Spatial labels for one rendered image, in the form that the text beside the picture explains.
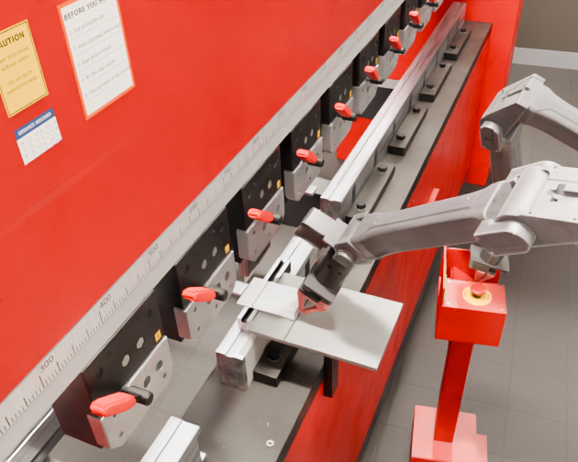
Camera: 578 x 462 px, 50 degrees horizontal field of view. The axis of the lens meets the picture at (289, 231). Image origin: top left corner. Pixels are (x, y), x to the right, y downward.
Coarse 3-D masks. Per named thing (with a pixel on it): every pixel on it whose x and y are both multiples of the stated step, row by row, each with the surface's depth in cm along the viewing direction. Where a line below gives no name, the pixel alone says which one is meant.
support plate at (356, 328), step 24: (264, 312) 125; (336, 312) 124; (360, 312) 124; (384, 312) 124; (264, 336) 120; (288, 336) 119; (312, 336) 119; (336, 336) 119; (360, 336) 119; (384, 336) 119; (360, 360) 114
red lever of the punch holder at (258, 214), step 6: (252, 210) 99; (258, 210) 99; (252, 216) 99; (258, 216) 99; (264, 216) 100; (270, 216) 102; (276, 216) 106; (282, 216) 106; (270, 222) 106; (276, 222) 106
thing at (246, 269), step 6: (270, 246) 125; (264, 252) 123; (258, 258) 121; (240, 264) 117; (246, 264) 117; (252, 264) 119; (258, 264) 124; (240, 270) 118; (246, 270) 118; (252, 270) 122; (246, 276) 119
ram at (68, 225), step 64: (0, 0) 50; (64, 0) 56; (128, 0) 64; (192, 0) 75; (256, 0) 90; (320, 0) 113; (64, 64) 58; (192, 64) 78; (256, 64) 95; (320, 64) 121; (0, 128) 52; (64, 128) 60; (128, 128) 69; (192, 128) 81; (256, 128) 100; (0, 192) 54; (64, 192) 62; (128, 192) 72; (192, 192) 85; (0, 256) 56; (64, 256) 64; (128, 256) 74; (0, 320) 57; (64, 320) 66; (0, 384) 59; (64, 384) 68; (0, 448) 61
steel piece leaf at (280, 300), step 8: (264, 288) 130; (272, 288) 130; (280, 288) 130; (288, 288) 130; (264, 296) 128; (272, 296) 128; (280, 296) 128; (288, 296) 128; (296, 296) 128; (256, 304) 126; (264, 304) 126; (272, 304) 126; (280, 304) 126; (288, 304) 126; (296, 304) 126; (272, 312) 125; (280, 312) 125; (288, 312) 124; (296, 312) 123
